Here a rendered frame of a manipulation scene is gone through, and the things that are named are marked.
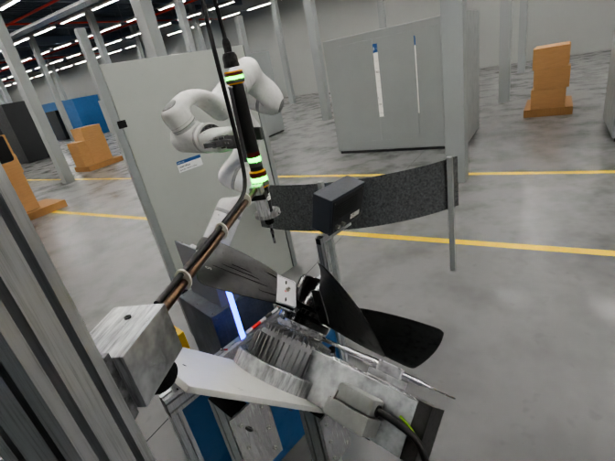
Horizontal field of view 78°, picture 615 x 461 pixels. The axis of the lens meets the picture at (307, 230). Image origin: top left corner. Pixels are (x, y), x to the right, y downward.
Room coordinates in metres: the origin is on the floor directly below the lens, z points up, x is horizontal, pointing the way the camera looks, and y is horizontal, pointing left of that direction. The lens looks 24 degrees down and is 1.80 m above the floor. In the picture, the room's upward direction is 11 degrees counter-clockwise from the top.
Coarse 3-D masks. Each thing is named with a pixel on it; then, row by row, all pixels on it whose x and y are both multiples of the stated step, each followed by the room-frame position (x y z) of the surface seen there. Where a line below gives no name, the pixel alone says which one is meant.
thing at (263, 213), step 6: (252, 186) 0.93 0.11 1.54; (258, 186) 0.92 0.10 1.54; (258, 192) 0.91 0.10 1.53; (264, 192) 0.93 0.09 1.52; (252, 198) 0.92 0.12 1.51; (258, 198) 0.92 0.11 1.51; (264, 198) 0.91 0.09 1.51; (258, 204) 0.93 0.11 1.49; (264, 204) 0.93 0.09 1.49; (258, 210) 0.93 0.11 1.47; (264, 210) 0.93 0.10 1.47; (276, 210) 0.95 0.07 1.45; (258, 216) 0.93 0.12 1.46; (264, 216) 0.93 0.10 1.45; (270, 216) 0.93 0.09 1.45; (276, 216) 0.94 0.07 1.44
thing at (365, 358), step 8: (336, 344) 0.79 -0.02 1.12; (344, 352) 0.77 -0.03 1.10; (352, 352) 0.76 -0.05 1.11; (360, 352) 0.76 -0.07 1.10; (368, 360) 0.73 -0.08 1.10; (376, 360) 0.72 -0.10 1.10; (408, 376) 0.68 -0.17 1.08; (416, 384) 0.66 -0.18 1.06; (424, 384) 0.65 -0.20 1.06; (440, 392) 0.63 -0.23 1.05
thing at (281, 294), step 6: (282, 276) 0.92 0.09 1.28; (282, 282) 0.90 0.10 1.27; (288, 282) 0.91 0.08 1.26; (294, 282) 0.92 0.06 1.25; (282, 288) 0.88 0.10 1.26; (294, 288) 0.90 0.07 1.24; (276, 294) 0.85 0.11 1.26; (282, 294) 0.86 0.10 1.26; (288, 294) 0.87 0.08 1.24; (294, 294) 0.88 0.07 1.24; (276, 300) 0.83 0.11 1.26; (282, 300) 0.84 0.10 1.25; (288, 300) 0.85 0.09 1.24; (294, 300) 0.86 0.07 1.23; (294, 306) 0.84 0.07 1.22
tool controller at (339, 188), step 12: (348, 180) 1.75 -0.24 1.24; (360, 180) 1.75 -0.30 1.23; (324, 192) 1.64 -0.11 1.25; (336, 192) 1.64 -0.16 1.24; (348, 192) 1.65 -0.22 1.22; (360, 192) 1.72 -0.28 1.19; (324, 204) 1.60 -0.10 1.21; (336, 204) 1.59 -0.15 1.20; (348, 204) 1.66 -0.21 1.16; (360, 204) 1.74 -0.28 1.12; (312, 216) 1.66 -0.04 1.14; (324, 216) 1.61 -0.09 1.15; (336, 216) 1.61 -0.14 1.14; (348, 216) 1.68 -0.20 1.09; (324, 228) 1.62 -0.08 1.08; (336, 228) 1.61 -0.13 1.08
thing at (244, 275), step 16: (224, 256) 0.88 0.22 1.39; (240, 256) 0.92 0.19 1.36; (208, 272) 0.79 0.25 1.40; (224, 272) 0.82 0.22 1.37; (240, 272) 0.85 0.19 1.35; (256, 272) 0.88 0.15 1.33; (272, 272) 0.91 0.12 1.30; (224, 288) 0.77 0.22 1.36; (240, 288) 0.80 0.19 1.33; (256, 288) 0.83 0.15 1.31; (272, 288) 0.85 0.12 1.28
